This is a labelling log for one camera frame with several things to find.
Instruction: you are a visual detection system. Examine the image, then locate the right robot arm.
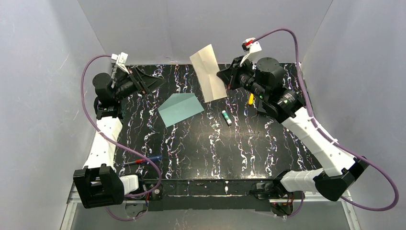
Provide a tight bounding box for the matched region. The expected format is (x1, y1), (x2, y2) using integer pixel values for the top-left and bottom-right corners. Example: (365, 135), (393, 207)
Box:
(216, 57), (368, 201)

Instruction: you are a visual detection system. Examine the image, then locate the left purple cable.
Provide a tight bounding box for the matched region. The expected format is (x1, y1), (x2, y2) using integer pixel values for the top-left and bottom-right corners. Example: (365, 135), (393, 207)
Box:
(80, 54), (162, 222)

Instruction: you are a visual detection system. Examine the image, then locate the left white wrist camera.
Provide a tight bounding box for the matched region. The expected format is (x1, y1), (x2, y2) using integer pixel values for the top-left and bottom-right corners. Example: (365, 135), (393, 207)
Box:
(111, 52), (129, 74)

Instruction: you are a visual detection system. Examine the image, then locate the beige letter paper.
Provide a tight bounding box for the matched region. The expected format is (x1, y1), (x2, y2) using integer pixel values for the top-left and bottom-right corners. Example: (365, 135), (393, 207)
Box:
(190, 44), (227, 103)

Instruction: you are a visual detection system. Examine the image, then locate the purple cable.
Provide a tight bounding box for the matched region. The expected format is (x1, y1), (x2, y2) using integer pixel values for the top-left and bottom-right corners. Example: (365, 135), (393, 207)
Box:
(252, 27), (400, 219)
(80, 54), (162, 222)

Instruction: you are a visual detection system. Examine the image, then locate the green white glue stick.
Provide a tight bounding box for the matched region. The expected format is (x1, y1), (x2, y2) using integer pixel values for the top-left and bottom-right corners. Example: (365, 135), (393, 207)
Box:
(221, 110), (232, 126)

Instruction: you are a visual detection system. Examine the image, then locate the yellow marker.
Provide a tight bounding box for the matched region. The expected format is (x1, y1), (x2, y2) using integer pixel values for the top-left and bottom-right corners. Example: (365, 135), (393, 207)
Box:
(248, 93), (255, 105)

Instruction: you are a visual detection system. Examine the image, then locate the teal envelope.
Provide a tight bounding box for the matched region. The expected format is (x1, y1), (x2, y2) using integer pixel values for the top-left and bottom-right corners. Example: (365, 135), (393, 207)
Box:
(158, 93), (204, 127)

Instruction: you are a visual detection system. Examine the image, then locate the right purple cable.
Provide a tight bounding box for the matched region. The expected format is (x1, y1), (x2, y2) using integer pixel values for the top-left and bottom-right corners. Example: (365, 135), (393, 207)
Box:
(252, 27), (400, 219)

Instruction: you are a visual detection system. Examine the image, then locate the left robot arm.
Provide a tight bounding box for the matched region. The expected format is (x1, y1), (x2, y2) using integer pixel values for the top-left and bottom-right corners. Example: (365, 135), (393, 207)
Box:
(73, 67), (163, 208)

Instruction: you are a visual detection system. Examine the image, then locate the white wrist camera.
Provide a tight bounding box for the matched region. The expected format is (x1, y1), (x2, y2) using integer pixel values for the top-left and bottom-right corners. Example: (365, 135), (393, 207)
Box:
(111, 52), (129, 74)
(239, 37), (262, 67)

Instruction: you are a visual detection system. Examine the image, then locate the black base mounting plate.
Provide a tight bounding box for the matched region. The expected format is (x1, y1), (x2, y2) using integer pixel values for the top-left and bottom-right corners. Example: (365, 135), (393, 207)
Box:
(115, 178), (305, 212)

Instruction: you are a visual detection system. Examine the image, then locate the blue red screwdriver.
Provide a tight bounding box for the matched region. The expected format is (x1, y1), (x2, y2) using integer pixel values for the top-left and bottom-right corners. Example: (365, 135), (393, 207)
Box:
(122, 155), (162, 166)

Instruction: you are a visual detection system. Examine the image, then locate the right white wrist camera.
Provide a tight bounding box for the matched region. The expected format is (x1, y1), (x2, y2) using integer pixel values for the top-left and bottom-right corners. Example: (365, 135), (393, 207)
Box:
(239, 37), (262, 67)

